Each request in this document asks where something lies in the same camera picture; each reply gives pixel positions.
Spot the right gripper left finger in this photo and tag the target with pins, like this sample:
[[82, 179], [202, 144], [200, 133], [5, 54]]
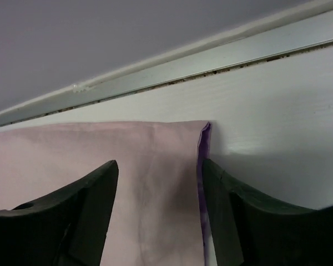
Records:
[[65, 227]]

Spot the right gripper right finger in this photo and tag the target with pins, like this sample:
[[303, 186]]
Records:
[[249, 227]]

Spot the pink cloth placemat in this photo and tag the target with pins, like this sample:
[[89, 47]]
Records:
[[156, 218]]

